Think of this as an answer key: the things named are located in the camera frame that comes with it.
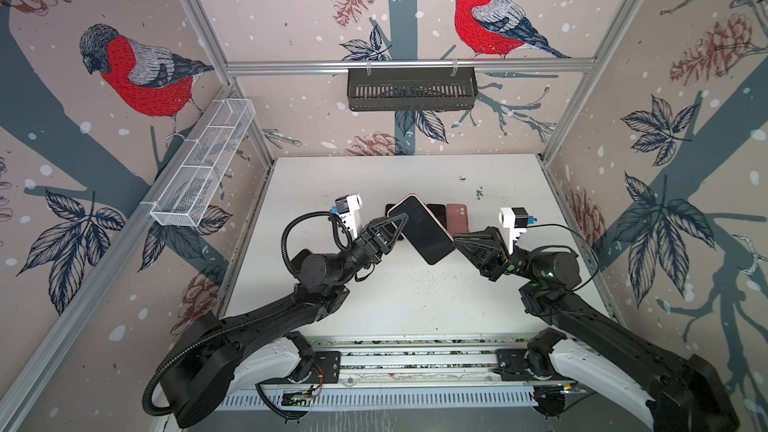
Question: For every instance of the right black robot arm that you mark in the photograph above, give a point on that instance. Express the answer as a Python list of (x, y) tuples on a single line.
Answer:
[(660, 388)]

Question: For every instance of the black wire wall basket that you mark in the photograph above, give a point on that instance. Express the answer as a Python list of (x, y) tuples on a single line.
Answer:
[(412, 89)]

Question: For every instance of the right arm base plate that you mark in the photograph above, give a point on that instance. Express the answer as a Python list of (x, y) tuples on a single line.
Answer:
[(524, 365)]

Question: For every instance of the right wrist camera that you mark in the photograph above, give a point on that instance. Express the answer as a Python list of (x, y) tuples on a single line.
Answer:
[(515, 221)]

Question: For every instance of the black bare phone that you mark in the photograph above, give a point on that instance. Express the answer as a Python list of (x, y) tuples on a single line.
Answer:
[(439, 212)]

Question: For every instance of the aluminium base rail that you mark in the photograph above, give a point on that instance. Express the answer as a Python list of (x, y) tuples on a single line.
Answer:
[(384, 363)]

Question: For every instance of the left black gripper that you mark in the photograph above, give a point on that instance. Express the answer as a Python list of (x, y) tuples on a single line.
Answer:
[(368, 248)]

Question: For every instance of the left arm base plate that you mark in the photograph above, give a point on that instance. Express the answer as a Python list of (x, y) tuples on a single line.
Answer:
[(321, 368)]

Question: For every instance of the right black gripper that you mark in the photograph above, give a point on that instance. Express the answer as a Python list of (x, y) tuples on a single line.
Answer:
[(492, 264)]

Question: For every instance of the pink phone case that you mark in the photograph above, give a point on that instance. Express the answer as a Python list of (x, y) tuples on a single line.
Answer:
[(457, 221)]

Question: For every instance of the white mesh wall tray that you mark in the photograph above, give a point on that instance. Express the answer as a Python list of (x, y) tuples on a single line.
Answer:
[(192, 187)]

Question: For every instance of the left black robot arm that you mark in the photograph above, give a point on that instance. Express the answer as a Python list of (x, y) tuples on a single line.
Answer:
[(195, 376)]

